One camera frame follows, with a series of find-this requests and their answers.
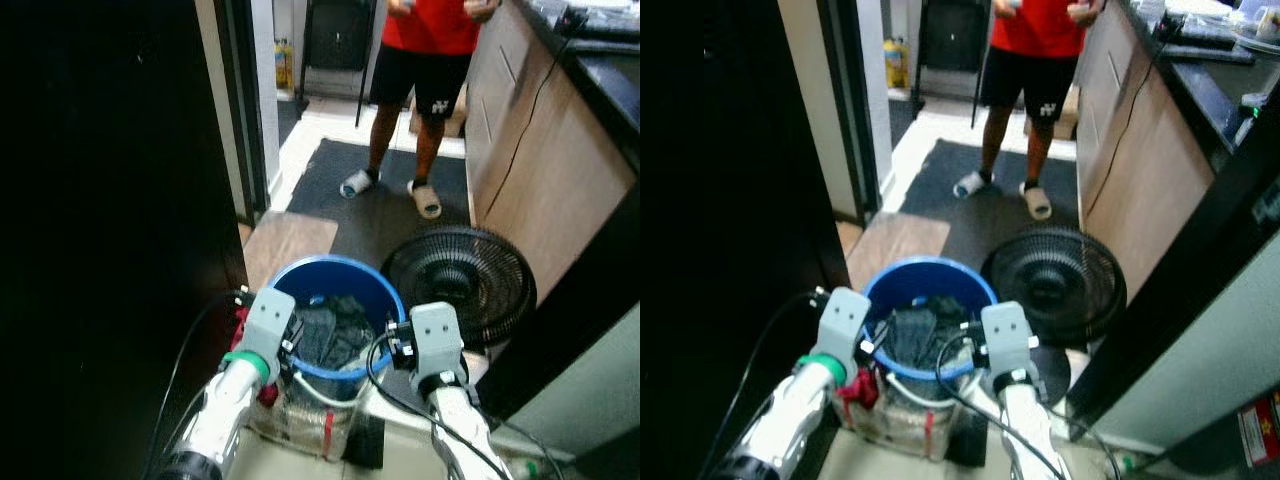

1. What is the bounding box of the dark clothes pile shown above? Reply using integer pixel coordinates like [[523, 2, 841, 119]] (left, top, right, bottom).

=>
[[295, 293, 379, 369], [885, 295, 976, 371]]

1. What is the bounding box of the red cloth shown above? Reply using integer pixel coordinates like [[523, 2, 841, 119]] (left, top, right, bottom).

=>
[[835, 365, 881, 416], [230, 303, 283, 411]]

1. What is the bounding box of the blue plastic bucket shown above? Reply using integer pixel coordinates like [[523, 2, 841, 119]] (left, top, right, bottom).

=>
[[268, 255, 406, 386], [862, 257, 999, 386]]

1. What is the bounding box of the clear plastic container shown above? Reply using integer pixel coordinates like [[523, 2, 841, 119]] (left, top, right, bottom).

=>
[[248, 375, 376, 463], [840, 380, 966, 461]]

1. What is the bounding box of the black standing fan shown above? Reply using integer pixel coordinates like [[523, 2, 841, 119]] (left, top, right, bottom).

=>
[[380, 226, 539, 386], [980, 226, 1129, 406]]

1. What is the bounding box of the dark grey floor mat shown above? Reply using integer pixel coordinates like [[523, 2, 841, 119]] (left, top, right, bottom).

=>
[[900, 138, 1081, 271], [287, 138, 471, 266]]

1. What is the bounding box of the wooden cabinet with black top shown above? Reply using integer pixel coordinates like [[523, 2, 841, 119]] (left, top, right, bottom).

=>
[[465, 0, 641, 301], [1075, 0, 1280, 301]]

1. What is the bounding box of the person in red shirt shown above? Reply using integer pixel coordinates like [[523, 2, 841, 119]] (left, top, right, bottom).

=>
[[340, 0, 501, 221], [952, 0, 1106, 221]]

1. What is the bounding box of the black countertop appliance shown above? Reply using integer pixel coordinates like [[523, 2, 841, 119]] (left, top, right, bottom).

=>
[[1160, 15, 1256, 66], [550, 8, 641, 56]]

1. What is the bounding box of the white plate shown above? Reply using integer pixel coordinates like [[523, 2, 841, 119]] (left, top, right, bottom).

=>
[[1232, 25, 1280, 56]]

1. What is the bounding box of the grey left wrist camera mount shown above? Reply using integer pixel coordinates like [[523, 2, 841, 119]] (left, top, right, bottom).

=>
[[238, 288, 298, 376], [818, 287, 873, 376]]

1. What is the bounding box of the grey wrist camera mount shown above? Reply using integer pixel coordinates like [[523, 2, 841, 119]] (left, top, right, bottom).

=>
[[818, 287, 873, 376], [980, 302, 1036, 386], [410, 302, 466, 386], [238, 288, 298, 376]]

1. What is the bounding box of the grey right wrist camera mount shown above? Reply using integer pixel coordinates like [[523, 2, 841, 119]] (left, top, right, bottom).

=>
[[980, 302, 1036, 386], [410, 302, 466, 386]]

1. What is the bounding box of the black door frame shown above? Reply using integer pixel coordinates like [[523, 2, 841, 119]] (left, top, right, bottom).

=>
[[480, 185, 641, 421], [1065, 110, 1280, 431]]

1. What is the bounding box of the black door post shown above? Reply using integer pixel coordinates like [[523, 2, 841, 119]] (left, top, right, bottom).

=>
[[815, 0, 881, 226], [215, 0, 271, 216]]

